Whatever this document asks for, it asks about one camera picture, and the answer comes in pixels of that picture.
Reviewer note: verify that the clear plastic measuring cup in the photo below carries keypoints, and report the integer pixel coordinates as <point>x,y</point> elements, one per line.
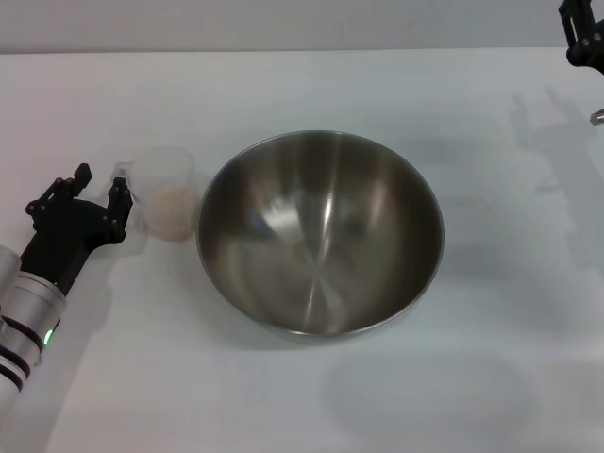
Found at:
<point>165,170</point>

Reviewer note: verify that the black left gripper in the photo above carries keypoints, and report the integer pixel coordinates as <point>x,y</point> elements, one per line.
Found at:
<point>66,236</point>

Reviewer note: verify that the white uncooked rice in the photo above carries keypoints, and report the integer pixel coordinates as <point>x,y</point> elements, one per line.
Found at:
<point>172,212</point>

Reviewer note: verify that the stainless steel mixing bowl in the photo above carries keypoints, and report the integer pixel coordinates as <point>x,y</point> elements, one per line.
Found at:
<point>321,236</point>

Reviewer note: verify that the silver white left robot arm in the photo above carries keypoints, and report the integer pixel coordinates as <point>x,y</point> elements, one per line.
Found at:
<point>30,307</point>

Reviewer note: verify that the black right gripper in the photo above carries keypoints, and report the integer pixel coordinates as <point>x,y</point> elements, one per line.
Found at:
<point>600,70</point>

